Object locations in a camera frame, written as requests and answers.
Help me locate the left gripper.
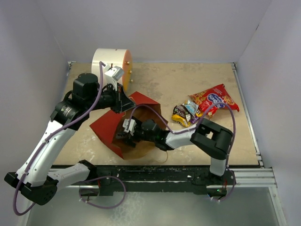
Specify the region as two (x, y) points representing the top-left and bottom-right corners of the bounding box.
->
(87, 82), (136, 113)

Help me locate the red paper bag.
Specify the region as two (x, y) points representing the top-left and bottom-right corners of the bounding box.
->
(90, 92), (168, 161)

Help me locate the yellow snack bar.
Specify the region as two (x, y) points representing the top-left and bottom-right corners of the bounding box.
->
(171, 105), (191, 128)

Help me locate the silver blue snack wrapper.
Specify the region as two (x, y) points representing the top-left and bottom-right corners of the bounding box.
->
(183, 100), (198, 117)

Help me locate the yellow brown candy pack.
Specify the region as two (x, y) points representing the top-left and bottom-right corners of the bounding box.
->
(196, 110), (203, 117)

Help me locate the red candy bag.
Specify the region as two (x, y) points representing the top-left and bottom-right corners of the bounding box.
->
(189, 84), (240, 112)

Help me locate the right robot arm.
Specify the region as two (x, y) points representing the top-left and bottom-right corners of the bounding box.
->
(116, 118), (235, 184)

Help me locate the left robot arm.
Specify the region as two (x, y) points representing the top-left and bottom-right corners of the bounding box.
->
(4, 72), (135, 205)

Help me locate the white cylinder drum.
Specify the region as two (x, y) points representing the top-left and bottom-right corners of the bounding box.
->
(91, 48), (133, 91)

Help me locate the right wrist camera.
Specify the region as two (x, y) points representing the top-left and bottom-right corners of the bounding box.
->
(122, 119), (136, 136)

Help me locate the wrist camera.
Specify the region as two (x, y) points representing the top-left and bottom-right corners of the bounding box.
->
(104, 66), (124, 91)
(122, 119), (136, 136)

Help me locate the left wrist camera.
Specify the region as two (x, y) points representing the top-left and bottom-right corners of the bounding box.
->
(104, 66), (124, 91)

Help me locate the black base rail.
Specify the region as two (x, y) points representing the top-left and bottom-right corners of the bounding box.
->
(79, 165), (236, 197)

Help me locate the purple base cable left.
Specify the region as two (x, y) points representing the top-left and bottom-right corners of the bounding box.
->
(79, 174), (127, 209)

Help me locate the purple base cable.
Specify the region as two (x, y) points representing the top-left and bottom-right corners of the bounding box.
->
(210, 169), (237, 203)
(79, 174), (127, 209)

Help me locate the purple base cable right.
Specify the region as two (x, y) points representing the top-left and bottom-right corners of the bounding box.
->
(210, 169), (237, 203)

